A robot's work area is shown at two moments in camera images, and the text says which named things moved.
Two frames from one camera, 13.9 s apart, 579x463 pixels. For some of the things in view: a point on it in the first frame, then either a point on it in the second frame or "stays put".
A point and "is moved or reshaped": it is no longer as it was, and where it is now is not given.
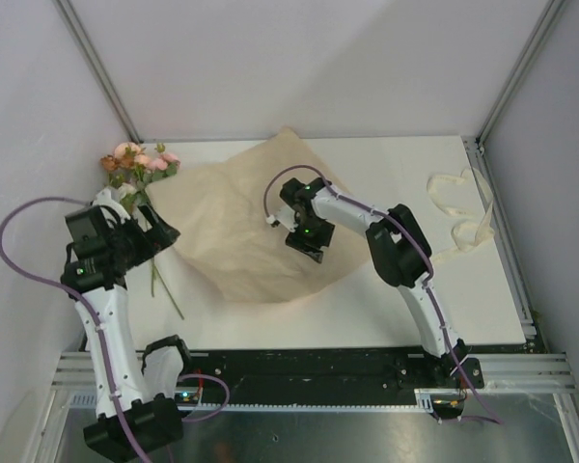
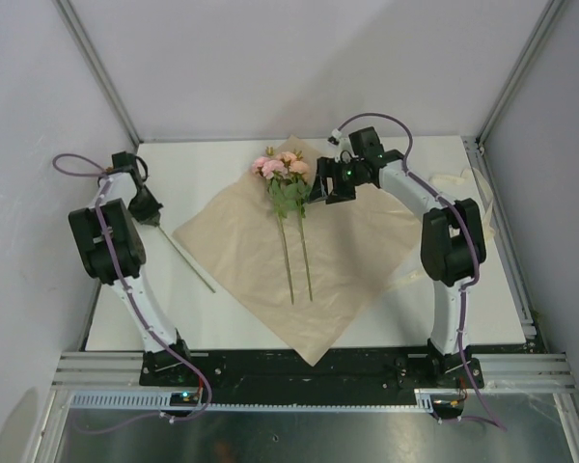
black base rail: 321,374 stays put
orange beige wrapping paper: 215,204 is moved or reshaped
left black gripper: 159,236 -> 151,216
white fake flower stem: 126,191 is moved or reshaped
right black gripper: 298,241 -> 329,168
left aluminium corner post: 85,48 stays put
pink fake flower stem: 146,169 -> 286,176
